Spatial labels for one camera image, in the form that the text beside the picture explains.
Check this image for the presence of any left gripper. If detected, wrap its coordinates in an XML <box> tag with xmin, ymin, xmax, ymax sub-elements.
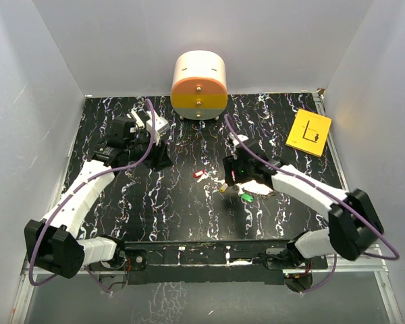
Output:
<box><xmin>125</xmin><ymin>131</ymin><xmax>173</xmax><ymax>171</ymax></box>

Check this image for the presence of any yellow tagged key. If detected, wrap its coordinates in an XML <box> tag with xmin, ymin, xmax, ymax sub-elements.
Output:
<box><xmin>219</xmin><ymin>182</ymin><xmax>228</xmax><ymax>193</ymax></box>

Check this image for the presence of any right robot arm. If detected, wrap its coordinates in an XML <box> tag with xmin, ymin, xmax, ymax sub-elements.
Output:
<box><xmin>223</xmin><ymin>136</ymin><xmax>384</xmax><ymax>268</ymax></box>

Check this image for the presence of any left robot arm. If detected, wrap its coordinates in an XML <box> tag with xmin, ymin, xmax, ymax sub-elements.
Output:
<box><xmin>24</xmin><ymin>113</ymin><xmax>172</xmax><ymax>279</ymax></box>

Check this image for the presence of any green key tag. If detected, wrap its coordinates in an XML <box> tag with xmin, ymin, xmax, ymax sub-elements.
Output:
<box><xmin>241</xmin><ymin>194</ymin><xmax>254</xmax><ymax>203</ymax></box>

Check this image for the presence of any white plastic clip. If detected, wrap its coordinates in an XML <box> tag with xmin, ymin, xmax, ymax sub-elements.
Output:
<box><xmin>130</xmin><ymin>109</ymin><xmax>145</xmax><ymax>130</ymax></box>

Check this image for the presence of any yellow book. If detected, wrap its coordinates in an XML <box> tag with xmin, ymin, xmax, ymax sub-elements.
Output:
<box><xmin>286</xmin><ymin>109</ymin><xmax>331</xmax><ymax>157</ymax></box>

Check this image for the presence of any round three-drawer mini cabinet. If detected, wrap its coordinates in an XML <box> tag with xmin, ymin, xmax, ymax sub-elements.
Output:
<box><xmin>170</xmin><ymin>50</ymin><xmax>227</xmax><ymax>121</ymax></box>

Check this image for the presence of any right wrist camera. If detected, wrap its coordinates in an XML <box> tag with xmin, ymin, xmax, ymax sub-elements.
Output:
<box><xmin>228</xmin><ymin>133</ymin><xmax>248</xmax><ymax>150</ymax></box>

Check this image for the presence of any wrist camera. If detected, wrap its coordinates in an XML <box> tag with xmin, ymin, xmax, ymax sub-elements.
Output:
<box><xmin>228</xmin><ymin>133</ymin><xmax>248</xmax><ymax>150</ymax></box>
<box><xmin>146</xmin><ymin>115</ymin><xmax>170</xmax><ymax>145</ymax></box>

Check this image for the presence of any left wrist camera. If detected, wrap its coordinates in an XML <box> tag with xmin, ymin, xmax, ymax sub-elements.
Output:
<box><xmin>146</xmin><ymin>115</ymin><xmax>170</xmax><ymax>145</ymax></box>

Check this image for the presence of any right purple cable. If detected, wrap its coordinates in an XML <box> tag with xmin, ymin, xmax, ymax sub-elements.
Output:
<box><xmin>224</xmin><ymin>113</ymin><xmax>401</xmax><ymax>293</ymax></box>

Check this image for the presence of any purple cable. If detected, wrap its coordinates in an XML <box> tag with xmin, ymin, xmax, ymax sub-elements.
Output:
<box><xmin>28</xmin><ymin>97</ymin><xmax>156</xmax><ymax>294</ymax></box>
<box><xmin>224</xmin><ymin>113</ymin><xmax>401</xmax><ymax>293</ymax></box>

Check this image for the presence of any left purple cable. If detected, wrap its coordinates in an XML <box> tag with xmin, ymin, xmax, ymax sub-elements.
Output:
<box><xmin>28</xmin><ymin>97</ymin><xmax>156</xmax><ymax>294</ymax></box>

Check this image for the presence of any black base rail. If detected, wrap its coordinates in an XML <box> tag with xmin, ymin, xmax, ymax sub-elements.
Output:
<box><xmin>82</xmin><ymin>238</ymin><xmax>328</xmax><ymax>286</ymax></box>

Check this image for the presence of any aluminium frame rail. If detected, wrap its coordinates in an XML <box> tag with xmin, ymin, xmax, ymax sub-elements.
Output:
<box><xmin>22</xmin><ymin>244</ymin><xmax>387</xmax><ymax>274</ymax></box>

